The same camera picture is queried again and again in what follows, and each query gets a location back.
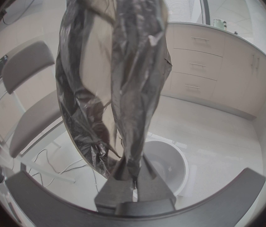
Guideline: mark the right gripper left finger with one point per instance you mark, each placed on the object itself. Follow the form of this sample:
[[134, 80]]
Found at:
[[110, 193]]

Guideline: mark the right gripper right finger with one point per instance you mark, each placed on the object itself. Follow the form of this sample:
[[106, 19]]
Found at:
[[154, 188]]

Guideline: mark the black plastic bag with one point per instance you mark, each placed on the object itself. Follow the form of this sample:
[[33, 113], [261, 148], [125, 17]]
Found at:
[[135, 79]]

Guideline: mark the white trash bin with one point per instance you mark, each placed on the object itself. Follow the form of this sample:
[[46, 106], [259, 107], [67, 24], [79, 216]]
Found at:
[[170, 164]]

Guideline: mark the beige cabinet with drawers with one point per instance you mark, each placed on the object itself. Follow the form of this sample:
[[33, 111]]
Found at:
[[194, 58]]

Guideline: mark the pale green kettle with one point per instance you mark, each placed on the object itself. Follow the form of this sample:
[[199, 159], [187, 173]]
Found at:
[[219, 24]]

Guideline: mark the grey chair with white frame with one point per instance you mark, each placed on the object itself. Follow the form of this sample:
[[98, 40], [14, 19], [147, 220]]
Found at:
[[36, 126]]

